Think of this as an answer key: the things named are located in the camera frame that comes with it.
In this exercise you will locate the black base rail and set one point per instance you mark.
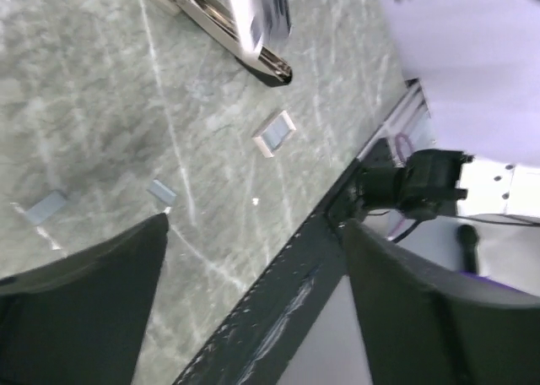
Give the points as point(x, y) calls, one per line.
point(256, 341)

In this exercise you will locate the long metal stapler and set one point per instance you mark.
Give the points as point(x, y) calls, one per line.
point(243, 30)

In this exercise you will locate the small tray of staples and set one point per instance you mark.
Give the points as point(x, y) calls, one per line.
point(272, 134)

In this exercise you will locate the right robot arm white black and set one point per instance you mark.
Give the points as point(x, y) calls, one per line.
point(478, 64)

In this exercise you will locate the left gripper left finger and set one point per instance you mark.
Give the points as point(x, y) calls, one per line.
point(81, 319)

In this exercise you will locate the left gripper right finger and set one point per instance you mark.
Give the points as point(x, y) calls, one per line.
point(424, 324)

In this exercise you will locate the loose staple strip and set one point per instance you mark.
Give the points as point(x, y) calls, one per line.
point(163, 193)
point(45, 208)

